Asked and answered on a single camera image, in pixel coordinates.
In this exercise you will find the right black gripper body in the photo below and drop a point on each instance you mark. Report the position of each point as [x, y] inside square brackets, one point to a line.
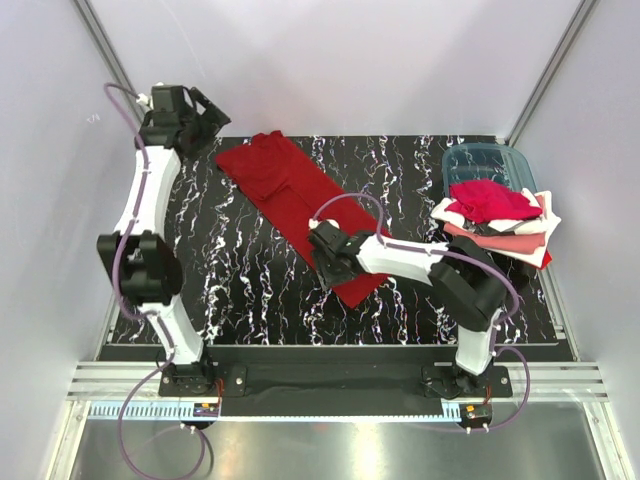
[326, 268]

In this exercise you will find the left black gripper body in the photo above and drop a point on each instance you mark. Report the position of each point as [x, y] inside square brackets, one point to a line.
[191, 123]

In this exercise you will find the red t-shirt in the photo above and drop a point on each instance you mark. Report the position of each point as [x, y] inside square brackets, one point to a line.
[287, 187]

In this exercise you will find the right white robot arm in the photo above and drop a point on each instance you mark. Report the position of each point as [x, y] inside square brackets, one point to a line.
[474, 291]

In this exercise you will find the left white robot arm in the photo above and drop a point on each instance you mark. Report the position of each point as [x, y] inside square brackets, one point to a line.
[145, 274]

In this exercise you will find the black marble pattern mat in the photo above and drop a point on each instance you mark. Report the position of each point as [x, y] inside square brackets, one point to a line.
[244, 284]

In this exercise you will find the crimson t-shirt on pile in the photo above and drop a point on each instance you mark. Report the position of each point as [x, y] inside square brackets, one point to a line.
[483, 201]

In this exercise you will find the clear blue plastic bin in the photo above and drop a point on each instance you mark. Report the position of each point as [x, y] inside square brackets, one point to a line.
[474, 161]

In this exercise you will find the left connector box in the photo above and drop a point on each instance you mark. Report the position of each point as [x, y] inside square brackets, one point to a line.
[206, 409]

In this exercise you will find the connector box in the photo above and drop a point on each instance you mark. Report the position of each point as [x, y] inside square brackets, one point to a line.
[476, 415]
[206, 409]

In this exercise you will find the right connector box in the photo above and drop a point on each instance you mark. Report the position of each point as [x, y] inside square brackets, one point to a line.
[476, 415]

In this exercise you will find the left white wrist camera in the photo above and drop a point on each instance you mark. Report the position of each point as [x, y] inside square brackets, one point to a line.
[144, 101]

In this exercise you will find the left aluminium frame post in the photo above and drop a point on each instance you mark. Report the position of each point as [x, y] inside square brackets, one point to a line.
[119, 89]

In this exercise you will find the aluminium frame post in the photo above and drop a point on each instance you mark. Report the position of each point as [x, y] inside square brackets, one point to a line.
[577, 22]
[119, 89]

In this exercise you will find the front aluminium rail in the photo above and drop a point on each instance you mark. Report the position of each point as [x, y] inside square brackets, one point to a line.
[548, 382]

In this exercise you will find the right aluminium frame post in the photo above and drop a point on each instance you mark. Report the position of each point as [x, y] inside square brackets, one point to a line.
[577, 22]

